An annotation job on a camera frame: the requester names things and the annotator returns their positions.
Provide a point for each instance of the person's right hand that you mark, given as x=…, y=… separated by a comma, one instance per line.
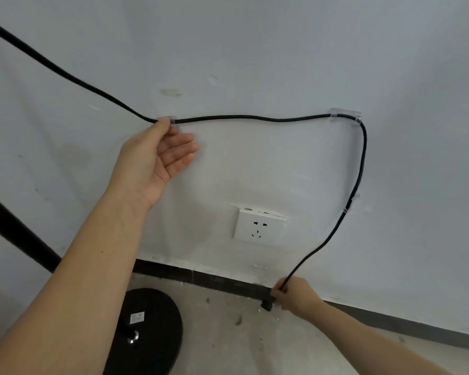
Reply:
x=299, y=296

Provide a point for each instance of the person's left hand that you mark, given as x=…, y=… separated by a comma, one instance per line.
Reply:
x=148, y=160

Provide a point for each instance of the black floor lamp white shade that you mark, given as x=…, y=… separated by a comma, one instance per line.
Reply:
x=152, y=328

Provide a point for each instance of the person's left forearm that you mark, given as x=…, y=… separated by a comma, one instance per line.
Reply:
x=70, y=292

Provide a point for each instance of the person's right forearm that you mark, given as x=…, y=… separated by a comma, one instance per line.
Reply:
x=355, y=343

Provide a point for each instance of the white wall socket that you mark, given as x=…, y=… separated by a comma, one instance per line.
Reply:
x=260, y=226

